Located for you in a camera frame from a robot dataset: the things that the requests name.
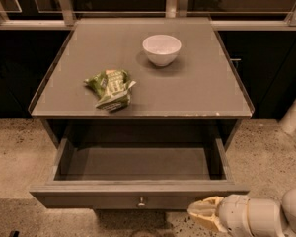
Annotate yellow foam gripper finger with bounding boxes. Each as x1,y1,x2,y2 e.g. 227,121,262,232
187,197,227,233

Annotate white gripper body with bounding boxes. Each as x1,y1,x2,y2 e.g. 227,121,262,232
218,195,251,237

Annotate grey top drawer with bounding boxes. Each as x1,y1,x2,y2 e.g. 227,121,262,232
30,138,249,210

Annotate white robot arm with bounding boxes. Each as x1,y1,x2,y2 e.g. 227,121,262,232
187,189,296,237

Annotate metal top drawer knob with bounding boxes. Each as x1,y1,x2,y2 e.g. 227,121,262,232
137,197,146,208

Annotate grey drawer cabinet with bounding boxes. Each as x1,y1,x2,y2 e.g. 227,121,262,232
28,16,255,150

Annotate green crumpled snack bag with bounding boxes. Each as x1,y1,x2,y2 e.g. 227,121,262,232
84,70,136,112

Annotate white ceramic bowl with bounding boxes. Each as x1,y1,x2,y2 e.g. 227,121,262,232
142,35,182,67

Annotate white cylindrical post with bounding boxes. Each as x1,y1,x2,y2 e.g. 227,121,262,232
280,99,296,133

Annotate metal railing frame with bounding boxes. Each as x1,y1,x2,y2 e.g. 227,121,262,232
0,0,296,31

